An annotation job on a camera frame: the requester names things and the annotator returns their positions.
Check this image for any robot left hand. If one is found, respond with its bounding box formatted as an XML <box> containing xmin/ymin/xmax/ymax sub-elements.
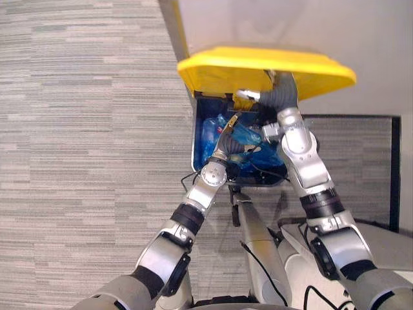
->
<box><xmin>211</xmin><ymin>112</ymin><xmax>263</xmax><ymax>163</ymax></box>

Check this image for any silver robot leg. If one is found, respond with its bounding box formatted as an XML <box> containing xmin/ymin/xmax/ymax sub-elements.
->
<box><xmin>232</xmin><ymin>190</ymin><xmax>293</xmax><ymax>307</ymax></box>

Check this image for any large blue trash can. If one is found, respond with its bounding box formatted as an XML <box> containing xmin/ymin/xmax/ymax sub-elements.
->
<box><xmin>190</xmin><ymin>92</ymin><xmax>290</xmax><ymax>189</ymax></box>

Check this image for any yellow trash can lid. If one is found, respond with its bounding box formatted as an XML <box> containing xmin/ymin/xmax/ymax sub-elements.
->
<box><xmin>176</xmin><ymin>46</ymin><xmax>358</xmax><ymax>101</ymax></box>

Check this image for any silver robot torso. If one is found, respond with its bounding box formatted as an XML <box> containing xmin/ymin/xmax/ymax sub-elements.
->
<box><xmin>277</xmin><ymin>221</ymin><xmax>413</xmax><ymax>310</ymax></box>

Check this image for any blue plastic rubbish bag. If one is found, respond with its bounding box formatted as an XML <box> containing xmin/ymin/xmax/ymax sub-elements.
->
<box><xmin>201</xmin><ymin>113</ymin><xmax>286</xmax><ymax>169</ymax></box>

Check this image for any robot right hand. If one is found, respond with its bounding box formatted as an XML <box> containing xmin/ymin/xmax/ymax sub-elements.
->
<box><xmin>234</xmin><ymin>71</ymin><xmax>300</xmax><ymax>112</ymax></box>

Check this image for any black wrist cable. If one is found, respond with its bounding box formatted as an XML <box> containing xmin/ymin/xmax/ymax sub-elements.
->
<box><xmin>180</xmin><ymin>170</ymin><xmax>207</xmax><ymax>194</ymax></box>

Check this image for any black leg cable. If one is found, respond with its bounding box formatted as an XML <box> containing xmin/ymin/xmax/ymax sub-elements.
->
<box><xmin>240</xmin><ymin>241</ymin><xmax>290</xmax><ymax>306</ymax></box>

